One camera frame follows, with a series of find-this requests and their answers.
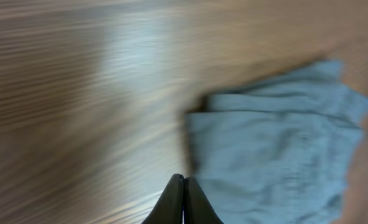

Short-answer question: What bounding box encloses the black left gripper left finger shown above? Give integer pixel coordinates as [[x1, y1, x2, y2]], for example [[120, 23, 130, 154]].
[[142, 174, 184, 224]]

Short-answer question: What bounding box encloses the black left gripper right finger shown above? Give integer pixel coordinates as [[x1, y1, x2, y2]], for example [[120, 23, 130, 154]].
[[183, 177, 223, 224]]

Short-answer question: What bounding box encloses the blue denim garment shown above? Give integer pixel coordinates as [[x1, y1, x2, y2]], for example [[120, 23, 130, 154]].
[[186, 60, 368, 223]]

